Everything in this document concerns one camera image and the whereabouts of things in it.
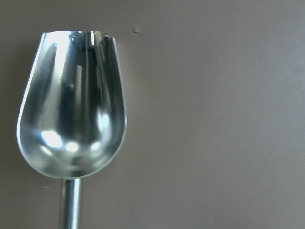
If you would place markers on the steel ice scoop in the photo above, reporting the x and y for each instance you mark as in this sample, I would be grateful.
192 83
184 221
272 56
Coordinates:
72 119

